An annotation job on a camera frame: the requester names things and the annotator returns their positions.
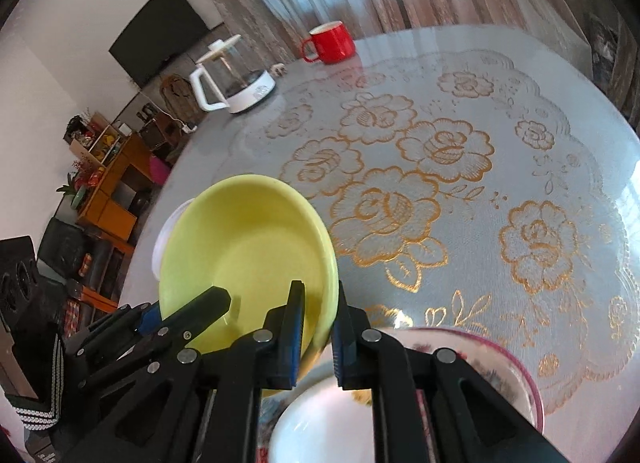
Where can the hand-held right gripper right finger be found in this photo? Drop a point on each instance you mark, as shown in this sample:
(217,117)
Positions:
(340,349)

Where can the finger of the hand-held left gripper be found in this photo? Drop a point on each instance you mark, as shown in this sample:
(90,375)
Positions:
(210,303)
(147,319)

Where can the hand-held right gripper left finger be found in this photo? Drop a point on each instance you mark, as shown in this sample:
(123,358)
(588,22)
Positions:
(295,335)

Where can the yellow plastic bowl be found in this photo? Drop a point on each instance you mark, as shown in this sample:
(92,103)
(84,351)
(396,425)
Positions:
(250,253)

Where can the red plastic bowl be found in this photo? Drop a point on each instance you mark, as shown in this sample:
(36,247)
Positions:
(167,238)

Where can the small white floral plate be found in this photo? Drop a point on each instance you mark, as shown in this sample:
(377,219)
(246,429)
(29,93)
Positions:
(310,423)

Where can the black leather chair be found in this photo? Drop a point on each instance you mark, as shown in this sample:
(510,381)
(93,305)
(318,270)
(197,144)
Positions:
(65,248)

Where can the orange wooden cabinet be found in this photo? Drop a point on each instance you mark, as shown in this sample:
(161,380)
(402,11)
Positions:
(115,180)

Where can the pink plastic basket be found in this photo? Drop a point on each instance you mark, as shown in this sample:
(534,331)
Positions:
(160,168)

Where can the potted green plant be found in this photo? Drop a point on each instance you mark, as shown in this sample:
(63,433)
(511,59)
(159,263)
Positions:
(72,188)

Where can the cardboard box with goods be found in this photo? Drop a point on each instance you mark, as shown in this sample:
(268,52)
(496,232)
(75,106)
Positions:
(97,138)

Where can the gold-trimmed lace table mat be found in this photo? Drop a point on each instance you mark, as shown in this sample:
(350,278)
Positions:
(475,203)

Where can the wicker chair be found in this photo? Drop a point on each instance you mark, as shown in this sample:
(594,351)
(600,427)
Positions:
(177,98)

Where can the glass kettle with white base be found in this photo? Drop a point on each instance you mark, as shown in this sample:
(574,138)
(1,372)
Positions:
(245,88)

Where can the small white plug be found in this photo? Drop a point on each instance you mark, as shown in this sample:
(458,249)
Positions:
(279,69)

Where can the black flat television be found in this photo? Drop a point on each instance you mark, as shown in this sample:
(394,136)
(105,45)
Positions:
(160,28)

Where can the red mug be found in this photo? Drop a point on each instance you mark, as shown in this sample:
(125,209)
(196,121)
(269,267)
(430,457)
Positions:
(332,43)

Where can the dark patterned cloth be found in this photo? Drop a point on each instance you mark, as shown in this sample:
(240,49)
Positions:
(607,58)

